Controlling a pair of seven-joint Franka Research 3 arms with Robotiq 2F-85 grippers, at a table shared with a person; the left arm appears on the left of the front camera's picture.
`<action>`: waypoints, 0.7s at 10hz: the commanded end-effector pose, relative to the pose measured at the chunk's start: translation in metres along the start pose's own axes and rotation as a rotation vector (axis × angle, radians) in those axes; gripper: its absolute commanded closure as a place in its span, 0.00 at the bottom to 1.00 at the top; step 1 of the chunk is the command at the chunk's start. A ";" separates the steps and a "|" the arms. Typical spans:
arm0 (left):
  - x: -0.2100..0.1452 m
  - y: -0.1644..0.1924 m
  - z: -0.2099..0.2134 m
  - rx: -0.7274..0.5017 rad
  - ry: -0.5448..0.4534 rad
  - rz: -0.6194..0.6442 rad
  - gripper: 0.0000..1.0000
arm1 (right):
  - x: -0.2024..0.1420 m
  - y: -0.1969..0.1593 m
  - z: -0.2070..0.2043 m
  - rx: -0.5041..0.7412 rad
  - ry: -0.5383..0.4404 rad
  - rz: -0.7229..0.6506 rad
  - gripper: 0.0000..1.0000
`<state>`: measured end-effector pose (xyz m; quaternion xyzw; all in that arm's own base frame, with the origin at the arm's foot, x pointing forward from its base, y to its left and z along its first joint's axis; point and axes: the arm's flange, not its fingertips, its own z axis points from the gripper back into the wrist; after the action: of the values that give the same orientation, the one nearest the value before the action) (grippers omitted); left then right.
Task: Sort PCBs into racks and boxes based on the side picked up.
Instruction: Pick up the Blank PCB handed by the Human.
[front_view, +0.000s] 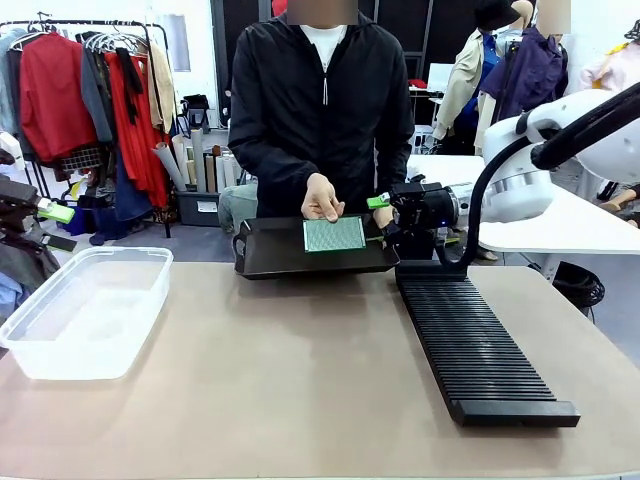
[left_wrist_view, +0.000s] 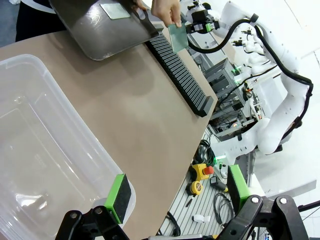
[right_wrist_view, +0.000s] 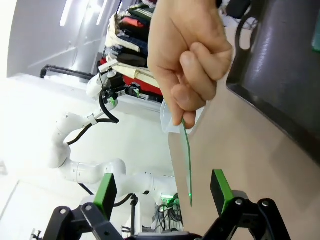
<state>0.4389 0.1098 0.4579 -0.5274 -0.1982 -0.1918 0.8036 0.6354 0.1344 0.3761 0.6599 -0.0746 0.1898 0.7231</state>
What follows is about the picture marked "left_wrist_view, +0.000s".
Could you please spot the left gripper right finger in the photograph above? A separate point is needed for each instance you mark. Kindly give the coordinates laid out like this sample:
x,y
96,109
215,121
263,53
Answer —
x,y
240,190

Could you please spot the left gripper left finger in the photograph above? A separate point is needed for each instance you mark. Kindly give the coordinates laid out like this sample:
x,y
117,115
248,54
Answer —
x,y
117,197

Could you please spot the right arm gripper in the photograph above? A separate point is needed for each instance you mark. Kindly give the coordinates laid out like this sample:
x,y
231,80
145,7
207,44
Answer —
x,y
201,16

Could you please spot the green PCB board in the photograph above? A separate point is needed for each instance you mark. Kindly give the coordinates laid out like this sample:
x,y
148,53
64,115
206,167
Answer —
x,y
115,11
178,38

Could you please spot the black serving tray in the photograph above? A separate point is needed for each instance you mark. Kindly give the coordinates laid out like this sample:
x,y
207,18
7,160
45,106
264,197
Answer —
x,y
100,37

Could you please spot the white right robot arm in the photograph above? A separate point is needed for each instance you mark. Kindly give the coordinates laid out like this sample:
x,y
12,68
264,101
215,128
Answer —
x,y
282,45

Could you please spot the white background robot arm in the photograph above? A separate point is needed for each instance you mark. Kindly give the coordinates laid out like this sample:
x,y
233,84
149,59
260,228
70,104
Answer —
x,y
257,58

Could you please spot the person's left hand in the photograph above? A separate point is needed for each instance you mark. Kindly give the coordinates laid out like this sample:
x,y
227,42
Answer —
x,y
166,12

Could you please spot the person's right hand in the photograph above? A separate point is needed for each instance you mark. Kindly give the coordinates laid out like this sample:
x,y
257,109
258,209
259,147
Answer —
x,y
140,4

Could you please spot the black yellow hand tool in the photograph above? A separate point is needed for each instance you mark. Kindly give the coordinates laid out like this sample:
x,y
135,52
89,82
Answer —
x,y
217,183

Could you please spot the yellow tape measure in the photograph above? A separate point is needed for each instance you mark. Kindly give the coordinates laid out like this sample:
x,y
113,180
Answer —
x,y
196,187

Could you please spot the yellow emergency stop button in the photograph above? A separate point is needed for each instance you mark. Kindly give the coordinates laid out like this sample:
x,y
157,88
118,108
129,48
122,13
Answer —
x,y
200,171

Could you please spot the black marker pen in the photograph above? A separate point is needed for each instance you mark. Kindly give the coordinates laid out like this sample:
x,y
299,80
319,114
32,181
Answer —
x,y
190,202

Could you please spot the black slotted PCB rack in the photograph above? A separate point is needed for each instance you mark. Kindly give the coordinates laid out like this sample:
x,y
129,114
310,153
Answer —
x,y
180,72

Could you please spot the clear plastic storage box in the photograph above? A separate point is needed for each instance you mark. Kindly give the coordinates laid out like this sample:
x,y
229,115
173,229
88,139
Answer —
x,y
50,140

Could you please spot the grey ribbed base plate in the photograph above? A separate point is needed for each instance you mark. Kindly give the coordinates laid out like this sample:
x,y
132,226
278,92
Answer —
x,y
202,207

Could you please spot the grey aluminium equipment frame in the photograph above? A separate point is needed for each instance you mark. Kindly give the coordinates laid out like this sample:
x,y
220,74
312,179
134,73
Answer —
x,y
220,72

